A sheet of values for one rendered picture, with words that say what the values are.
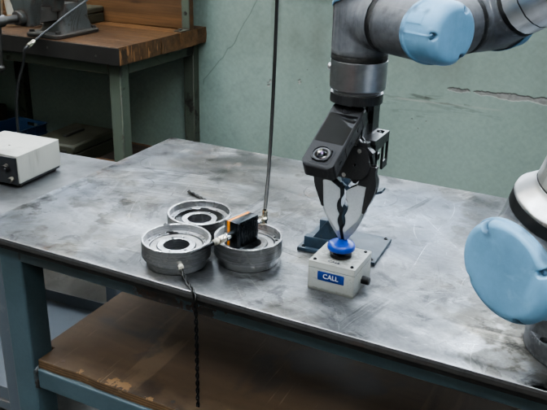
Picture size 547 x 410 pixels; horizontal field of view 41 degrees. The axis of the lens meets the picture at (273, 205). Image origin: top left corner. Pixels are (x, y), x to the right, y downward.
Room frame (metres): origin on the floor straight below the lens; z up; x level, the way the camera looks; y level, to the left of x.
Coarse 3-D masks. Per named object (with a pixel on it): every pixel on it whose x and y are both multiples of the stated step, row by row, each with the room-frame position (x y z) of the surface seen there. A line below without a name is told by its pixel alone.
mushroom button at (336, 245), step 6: (330, 240) 0.94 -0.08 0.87; (336, 240) 0.94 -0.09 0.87; (342, 240) 0.94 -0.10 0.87; (348, 240) 0.94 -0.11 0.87; (330, 246) 0.92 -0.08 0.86; (336, 246) 0.92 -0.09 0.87; (342, 246) 0.92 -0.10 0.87; (348, 246) 0.92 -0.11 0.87; (354, 246) 0.93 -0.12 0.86; (336, 252) 0.92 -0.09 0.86; (342, 252) 0.91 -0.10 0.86; (348, 252) 0.92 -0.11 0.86
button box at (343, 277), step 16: (320, 256) 0.93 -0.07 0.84; (336, 256) 0.92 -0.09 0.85; (352, 256) 0.93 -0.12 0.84; (368, 256) 0.94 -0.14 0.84; (320, 272) 0.91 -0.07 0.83; (336, 272) 0.90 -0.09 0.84; (352, 272) 0.89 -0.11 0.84; (368, 272) 0.94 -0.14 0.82; (320, 288) 0.91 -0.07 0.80; (336, 288) 0.90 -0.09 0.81; (352, 288) 0.89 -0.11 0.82
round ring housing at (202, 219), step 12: (180, 204) 1.12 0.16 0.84; (192, 204) 1.14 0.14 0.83; (204, 204) 1.14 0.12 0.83; (216, 204) 1.13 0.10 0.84; (168, 216) 1.07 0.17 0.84; (192, 216) 1.10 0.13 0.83; (204, 216) 1.11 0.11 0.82; (216, 216) 1.10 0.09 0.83; (228, 216) 1.07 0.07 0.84; (204, 228) 1.04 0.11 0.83; (216, 228) 1.05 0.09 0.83
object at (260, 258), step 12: (264, 228) 1.05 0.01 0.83; (276, 228) 1.03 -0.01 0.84; (264, 240) 1.01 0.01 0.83; (276, 240) 1.01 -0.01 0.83; (216, 252) 0.98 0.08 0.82; (228, 252) 0.96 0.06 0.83; (240, 252) 0.95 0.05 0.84; (252, 252) 0.95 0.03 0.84; (264, 252) 0.96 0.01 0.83; (276, 252) 0.97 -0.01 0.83; (228, 264) 0.97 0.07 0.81; (240, 264) 0.95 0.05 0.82; (252, 264) 0.95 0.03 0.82; (264, 264) 0.96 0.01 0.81
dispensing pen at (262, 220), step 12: (240, 216) 1.00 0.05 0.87; (252, 216) 1.00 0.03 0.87; (264, 216) 1.04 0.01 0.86; (240, 228) 0.98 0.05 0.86; (252, 228) 1.00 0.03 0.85; (216, 240) 0.95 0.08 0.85; (228, 240) 0.97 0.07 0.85; (240, 240) 0.98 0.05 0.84; (252, 240) 1.00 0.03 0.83; (192, 252) 0.92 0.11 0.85
